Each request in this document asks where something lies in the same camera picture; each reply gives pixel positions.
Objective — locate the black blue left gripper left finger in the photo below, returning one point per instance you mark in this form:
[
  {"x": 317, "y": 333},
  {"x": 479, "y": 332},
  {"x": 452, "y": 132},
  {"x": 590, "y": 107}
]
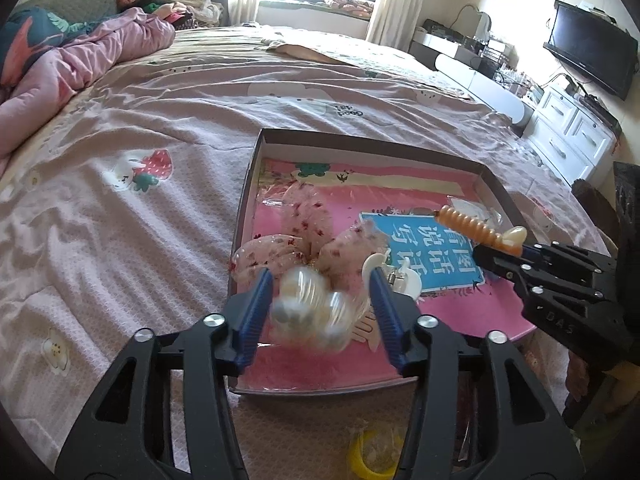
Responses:
[{"x": 123, "y": 431}]

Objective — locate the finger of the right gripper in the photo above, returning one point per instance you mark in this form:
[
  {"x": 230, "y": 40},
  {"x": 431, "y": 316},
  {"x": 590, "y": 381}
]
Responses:
[
  {"x": 525, "y": 275},
  {"x": 568, "y": 257}
]

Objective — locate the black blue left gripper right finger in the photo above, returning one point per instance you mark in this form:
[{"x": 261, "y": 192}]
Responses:
[{"x": 516, "y": 430}]

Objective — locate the orange spiral hair clip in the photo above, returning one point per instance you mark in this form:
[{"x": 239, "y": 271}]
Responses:
[{"x": 511, "y": 242}]

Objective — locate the white earring card bag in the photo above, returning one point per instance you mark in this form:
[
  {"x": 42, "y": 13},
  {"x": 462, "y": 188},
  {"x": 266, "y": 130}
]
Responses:
[{"x": 478, "y": 210}]

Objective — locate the pearl white hair clip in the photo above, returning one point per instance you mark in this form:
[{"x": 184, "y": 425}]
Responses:
[{"x": 308, "y": 313}]

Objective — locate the person's right hand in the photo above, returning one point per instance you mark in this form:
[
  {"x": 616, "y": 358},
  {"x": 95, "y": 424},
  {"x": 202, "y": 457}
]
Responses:
[{"x": 577, "y": 377}]

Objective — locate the brown plush toy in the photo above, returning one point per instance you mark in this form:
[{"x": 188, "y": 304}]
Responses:
[{"x": 598, "y": 208}]

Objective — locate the pink book with blue label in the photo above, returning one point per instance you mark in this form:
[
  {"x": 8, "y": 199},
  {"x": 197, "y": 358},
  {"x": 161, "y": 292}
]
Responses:
[{"x": 360, "y": 279}]

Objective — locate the white drawer cabinet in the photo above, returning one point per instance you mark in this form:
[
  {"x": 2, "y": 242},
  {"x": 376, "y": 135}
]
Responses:
[{"x": 572, "y": 142}]

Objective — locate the white curved desk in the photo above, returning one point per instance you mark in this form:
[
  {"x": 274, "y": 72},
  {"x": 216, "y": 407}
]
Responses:
[{"x": 462, "y": 66}]

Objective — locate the pink dotted fabric bow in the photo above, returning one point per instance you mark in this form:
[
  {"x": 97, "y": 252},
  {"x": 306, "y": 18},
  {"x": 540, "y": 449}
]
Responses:
[{"x": 306, "y": 238}]

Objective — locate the pink bed sheet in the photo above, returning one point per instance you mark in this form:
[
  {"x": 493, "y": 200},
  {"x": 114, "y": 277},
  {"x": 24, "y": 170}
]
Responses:
[{"x": 122, "y": 211}]

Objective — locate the white curtain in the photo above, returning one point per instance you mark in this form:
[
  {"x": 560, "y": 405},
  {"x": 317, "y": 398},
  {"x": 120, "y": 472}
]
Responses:
[{"x": 393, "y": 22}]

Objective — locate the shallow cardboard box tray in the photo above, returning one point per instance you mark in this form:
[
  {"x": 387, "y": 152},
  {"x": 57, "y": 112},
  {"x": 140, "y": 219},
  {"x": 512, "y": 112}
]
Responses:
[{"x": 370, "y": 259}]

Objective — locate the pink quilt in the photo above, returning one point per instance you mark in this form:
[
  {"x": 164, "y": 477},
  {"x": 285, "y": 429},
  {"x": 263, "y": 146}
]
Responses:
[{"x": 59, "y": 74}]

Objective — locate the teal floral blanket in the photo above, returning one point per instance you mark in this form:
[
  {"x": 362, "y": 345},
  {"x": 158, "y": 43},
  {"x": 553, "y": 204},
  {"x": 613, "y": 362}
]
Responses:
[{"x": 30, "y": 33}]

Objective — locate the clothes pile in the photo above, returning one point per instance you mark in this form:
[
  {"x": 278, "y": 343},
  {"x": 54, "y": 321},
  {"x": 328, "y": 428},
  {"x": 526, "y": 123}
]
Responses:
[{"x": 183, "y": 14}]

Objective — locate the grey green pillow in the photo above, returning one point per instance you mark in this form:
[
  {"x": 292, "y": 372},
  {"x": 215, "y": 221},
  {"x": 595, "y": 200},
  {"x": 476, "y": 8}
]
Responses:
[{"x": 73, "y": 10}]

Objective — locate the black wall television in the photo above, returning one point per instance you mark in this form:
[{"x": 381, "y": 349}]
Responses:
[{"x": 598, "y": 49}]

